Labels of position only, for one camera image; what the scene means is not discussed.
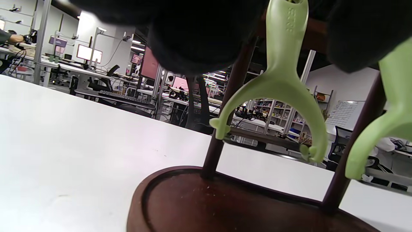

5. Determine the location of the green forked plastic tool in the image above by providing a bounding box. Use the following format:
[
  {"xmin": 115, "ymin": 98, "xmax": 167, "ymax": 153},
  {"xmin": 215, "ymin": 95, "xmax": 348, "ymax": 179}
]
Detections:
[
  {"xmin": 345, "ymin": 37, "xmax": 412, "ymax": 180},
  {"xmin": 209, "ymin": 0, "xmax": 329, "ymax": 163}
]

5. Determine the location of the large reddish computer monitor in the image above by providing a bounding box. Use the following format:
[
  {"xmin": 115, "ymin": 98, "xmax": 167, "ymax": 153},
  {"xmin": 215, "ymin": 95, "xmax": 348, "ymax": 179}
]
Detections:
[{"xmin": 140, "ymin": 46, "xmax": 162, "ymax": 80}]

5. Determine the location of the person's left hand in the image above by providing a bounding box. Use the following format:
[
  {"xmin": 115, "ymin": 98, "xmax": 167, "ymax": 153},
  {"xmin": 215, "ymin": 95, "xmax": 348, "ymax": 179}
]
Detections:
[{"xmin": 69, "ymin": 0, "xmax": 412, "ymax": 76}]

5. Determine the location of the pink computer monitor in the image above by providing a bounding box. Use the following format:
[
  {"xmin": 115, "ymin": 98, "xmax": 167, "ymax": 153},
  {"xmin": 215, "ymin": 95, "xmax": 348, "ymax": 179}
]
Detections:
[{"xmin": 172, "ymin": 76, "xmax": 190, "ymax": 92}]

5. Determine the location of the bright white computer monitor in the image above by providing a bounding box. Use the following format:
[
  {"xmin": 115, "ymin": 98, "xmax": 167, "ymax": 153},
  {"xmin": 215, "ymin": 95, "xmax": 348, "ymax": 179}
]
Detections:
[{"xmin": 76, "ymin": 44, "xmax": 103, "ymax": 64}]

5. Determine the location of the dark wooden hanging stand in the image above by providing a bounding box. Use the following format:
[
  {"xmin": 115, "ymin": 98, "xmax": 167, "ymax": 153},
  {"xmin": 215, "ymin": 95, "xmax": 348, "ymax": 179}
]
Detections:
[{"xmin": 126, "ymin": 16, "xmax": 387, "ymax": 232}]

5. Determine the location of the another person's forearm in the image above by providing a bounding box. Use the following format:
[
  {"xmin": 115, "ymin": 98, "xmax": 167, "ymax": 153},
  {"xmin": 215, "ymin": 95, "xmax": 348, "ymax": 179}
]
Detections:
[{"xmin": 0, "ymin": 29, "xmax": 33, "ymax": 45}]

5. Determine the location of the black mesh office chair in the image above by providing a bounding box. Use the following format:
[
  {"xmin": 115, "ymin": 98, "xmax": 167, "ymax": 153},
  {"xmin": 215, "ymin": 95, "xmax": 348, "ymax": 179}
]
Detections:
[{"xmin": 324, "ymin": 126, "xmax": 354, "ymax": 171}]

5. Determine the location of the purple sign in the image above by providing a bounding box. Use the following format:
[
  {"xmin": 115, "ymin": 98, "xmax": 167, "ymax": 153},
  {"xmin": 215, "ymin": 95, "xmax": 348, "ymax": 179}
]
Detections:
[{"xmin": 49, "ymin": 36, "xmax": 68, "ymax": 48}]

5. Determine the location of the black keyboard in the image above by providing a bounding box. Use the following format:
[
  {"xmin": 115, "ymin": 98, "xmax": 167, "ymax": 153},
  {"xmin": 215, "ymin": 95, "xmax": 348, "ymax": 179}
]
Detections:
[{"xmin": 98, "ymin": 89, "xmax": 155, "ymax": 109}]

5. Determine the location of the black monitor stand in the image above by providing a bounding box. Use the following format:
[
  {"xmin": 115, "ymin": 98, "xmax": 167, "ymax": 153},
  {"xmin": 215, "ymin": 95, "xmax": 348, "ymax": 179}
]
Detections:
[{"xmin": 186, "ymin": 75, "xmax": 212, "ymax": 133}]

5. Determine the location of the aluminium frame pillar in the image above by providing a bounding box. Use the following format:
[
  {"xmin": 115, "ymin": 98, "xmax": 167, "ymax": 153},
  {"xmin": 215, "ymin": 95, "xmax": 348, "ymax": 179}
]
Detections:
[{"xmin": 33, "ymin": 0, "xmax": 52, "ymax": 86}]

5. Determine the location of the dark wooden desk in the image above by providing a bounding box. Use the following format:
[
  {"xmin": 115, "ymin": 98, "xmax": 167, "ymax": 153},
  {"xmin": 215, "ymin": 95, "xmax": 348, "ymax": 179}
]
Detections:
[{"xmin": 229, "ymin": 127, "xmax": 312, "ymax": 151}]

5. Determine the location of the whiteboard with writing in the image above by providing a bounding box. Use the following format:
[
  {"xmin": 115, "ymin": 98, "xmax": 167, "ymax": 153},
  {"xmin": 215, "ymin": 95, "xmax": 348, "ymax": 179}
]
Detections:
[{"xmin": 324, "ymin": 100, "xmax": 366, "ymax": 130}]

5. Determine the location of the white storage shelf unit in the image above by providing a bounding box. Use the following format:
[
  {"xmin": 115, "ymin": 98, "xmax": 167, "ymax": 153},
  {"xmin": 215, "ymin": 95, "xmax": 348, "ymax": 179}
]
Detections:
[{"xmin": 250, "ymin": 98, "xmax": 310, "ymax": 143}]

